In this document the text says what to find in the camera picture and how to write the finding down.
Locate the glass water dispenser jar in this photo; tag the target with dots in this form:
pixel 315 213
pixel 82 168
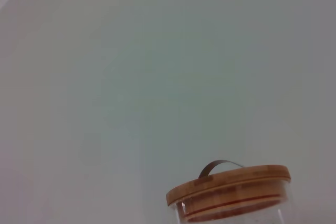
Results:
pixel 262 213

